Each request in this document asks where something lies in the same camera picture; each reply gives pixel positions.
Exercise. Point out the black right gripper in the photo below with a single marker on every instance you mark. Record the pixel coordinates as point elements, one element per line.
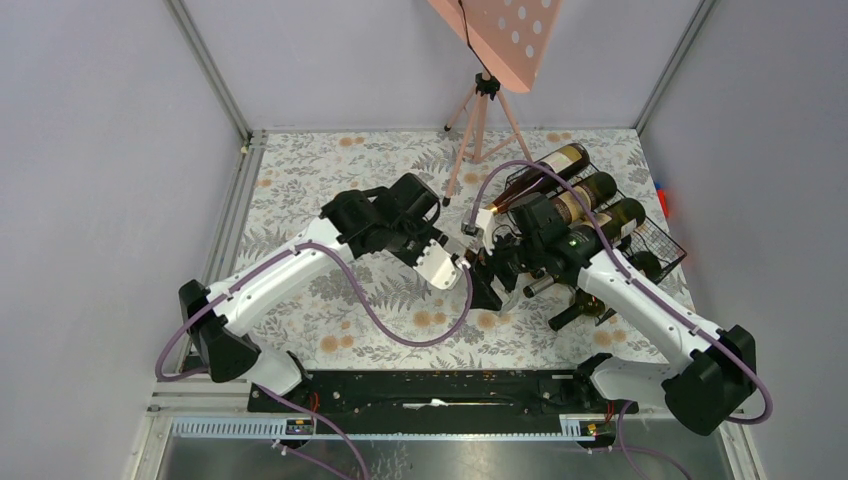
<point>483,295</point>

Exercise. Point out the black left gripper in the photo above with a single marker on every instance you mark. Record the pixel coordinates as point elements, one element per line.
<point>429,234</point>

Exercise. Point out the green wine bottle grey cap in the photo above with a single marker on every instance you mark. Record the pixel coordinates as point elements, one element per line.
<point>543,282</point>

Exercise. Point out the olive wine bottle black cap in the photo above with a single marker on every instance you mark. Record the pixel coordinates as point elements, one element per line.
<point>583,304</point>

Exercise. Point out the green wine bottle brown label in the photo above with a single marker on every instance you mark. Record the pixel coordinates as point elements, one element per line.
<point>589,193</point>

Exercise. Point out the dark wine bottle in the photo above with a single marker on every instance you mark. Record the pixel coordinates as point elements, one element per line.
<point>616,222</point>

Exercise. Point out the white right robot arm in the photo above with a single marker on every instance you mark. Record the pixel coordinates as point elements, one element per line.
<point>708,371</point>

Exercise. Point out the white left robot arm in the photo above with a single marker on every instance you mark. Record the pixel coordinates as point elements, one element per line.
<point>399,219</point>

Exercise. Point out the red wine bottle gold cap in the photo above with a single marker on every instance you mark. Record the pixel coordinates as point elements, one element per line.
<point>566,162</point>

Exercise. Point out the pink music stand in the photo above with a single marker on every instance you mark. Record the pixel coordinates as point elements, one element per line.
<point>509,40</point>

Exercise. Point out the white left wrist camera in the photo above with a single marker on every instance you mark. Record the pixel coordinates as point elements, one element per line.
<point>436,266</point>

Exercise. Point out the black wire wine rack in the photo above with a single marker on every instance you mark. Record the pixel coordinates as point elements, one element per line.
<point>653,252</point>

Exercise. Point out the grey slotted cable duct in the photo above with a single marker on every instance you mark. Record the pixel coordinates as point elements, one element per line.
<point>521,428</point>

